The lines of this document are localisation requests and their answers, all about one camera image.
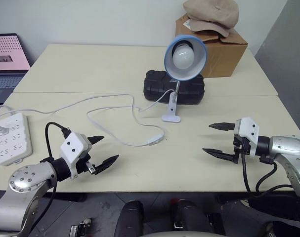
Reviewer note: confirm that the white power strip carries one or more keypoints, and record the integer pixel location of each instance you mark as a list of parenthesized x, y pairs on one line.
[(15, 143)]

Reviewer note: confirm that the black plastic case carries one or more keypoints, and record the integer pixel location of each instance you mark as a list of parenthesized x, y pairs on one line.
[(156, 85)]

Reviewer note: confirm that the brown cardboard box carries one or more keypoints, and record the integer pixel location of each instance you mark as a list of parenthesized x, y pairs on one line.
[(226, 56)]

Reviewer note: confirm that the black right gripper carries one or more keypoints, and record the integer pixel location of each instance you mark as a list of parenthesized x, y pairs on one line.
[(239, 148)]

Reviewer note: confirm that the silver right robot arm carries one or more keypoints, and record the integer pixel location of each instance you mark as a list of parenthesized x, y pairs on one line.
[(288, 146)]

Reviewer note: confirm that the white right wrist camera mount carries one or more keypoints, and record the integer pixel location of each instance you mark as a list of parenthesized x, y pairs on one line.
[(248, 126)]

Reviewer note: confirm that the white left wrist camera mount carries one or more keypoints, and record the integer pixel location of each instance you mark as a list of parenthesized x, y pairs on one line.
[(72, 146)]

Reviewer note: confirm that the blue clip desk lamp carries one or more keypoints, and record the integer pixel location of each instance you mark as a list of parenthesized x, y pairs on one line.
[(188, 72)]

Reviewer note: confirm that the beige knitted hat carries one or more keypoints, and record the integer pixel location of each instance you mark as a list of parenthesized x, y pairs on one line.
[(211, 11)]

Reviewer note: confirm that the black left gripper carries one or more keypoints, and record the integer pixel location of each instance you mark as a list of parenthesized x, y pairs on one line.
[(91, 168)]

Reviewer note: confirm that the white power plug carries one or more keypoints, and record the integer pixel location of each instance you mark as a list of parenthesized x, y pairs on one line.
[(1, 129)]

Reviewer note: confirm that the dark rounded shape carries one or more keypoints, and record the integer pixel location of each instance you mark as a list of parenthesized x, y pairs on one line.
[(131, 217), (189, 214)]

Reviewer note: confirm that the laptop with pink screen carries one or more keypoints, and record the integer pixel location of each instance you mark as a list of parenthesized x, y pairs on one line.
[(4, 54)]

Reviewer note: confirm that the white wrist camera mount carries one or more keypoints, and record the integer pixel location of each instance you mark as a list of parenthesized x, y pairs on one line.
[(72, 146), (248, 126)]

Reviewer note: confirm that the white light bulb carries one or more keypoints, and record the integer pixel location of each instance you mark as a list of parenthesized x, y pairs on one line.
[(184, 58)]

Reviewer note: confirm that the pinkish beige cap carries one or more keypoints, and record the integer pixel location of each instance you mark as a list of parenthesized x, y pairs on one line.
[(211, 27)]

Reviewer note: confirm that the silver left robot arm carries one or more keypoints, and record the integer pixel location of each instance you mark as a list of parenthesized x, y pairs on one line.
[(23, 180)]

